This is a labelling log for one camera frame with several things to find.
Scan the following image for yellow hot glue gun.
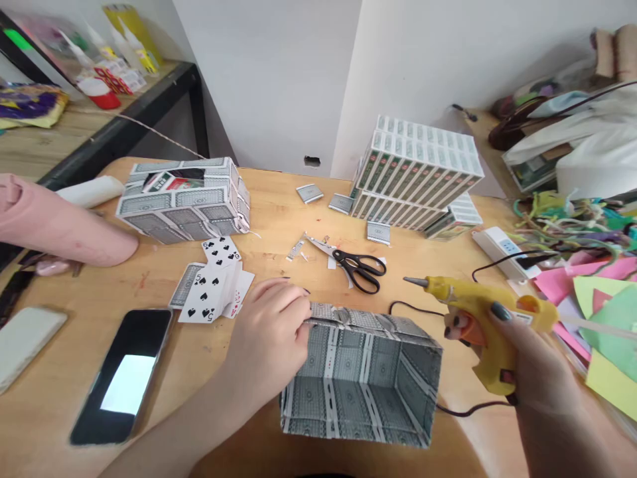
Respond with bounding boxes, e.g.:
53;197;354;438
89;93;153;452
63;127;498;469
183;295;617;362
402;274;561;398

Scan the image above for small folded grey card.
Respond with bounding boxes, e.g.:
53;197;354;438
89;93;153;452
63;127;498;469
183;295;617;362
327;193;356;216
295;183;324;204
366;220;393;248

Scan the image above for white paper roll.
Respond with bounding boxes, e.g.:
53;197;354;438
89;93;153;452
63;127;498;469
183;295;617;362
53;175;126;210

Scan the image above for stack of card packs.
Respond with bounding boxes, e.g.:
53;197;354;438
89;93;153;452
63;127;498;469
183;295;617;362
348;114;486;243

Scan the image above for person's right thumb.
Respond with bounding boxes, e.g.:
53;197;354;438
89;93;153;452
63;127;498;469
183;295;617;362
489;300;532;352

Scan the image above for white phone case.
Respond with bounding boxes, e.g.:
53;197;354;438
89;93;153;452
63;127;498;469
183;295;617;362
0;305;68;396

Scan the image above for pile of coloured paper sheets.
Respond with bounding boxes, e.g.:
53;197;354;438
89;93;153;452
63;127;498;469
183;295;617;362
531;256;637;425

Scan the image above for person's right hand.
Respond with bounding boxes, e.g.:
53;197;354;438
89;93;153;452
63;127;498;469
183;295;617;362
443;300;587;415

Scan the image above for thin twine string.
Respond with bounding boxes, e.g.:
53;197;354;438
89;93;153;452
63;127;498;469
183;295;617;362
115;113;206;161

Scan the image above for white power strip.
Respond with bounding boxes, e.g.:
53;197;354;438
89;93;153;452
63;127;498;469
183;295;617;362
470;226;542;285

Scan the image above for black shelf with craft supplies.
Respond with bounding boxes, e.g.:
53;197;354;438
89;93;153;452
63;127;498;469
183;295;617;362
0;0;211;193

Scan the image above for person's left hand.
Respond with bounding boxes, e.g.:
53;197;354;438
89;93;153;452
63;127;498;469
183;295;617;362
218;276;314;400

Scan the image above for clear glue stick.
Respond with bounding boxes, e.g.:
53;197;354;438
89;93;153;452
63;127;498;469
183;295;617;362
553;314;637;345

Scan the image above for person's left fingers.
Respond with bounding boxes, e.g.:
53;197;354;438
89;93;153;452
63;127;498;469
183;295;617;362
258;276;314;345

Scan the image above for white paper scraps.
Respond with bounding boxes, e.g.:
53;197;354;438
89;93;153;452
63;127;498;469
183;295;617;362
285;238;313;264

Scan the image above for person's right fingers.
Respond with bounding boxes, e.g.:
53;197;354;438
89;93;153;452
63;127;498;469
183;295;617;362
443;311;474;345

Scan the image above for pile of loose playing cards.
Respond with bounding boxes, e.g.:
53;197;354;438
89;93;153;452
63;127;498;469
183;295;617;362
168;236;256;325

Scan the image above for black scissors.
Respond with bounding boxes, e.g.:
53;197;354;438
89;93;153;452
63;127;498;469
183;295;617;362
303;232;388;295

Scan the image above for side table with craft materials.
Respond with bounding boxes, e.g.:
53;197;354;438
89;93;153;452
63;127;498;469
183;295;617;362
450;23;637;200

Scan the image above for grey playing card box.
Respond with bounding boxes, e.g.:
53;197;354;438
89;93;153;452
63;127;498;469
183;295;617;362
279;300;445;450
115;156;253;246

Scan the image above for black plug with cable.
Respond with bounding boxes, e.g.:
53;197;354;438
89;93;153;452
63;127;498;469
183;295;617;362
471;250;561;285

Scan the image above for closed grey playing card box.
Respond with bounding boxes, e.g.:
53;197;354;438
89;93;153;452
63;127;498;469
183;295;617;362
115;156;253;246

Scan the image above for black smartphone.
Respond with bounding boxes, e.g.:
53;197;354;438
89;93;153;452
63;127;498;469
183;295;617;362
68;308;175;447

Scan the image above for pile of coloured yarn strips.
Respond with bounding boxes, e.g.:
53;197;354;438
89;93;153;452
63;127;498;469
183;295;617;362
514;188;637;261

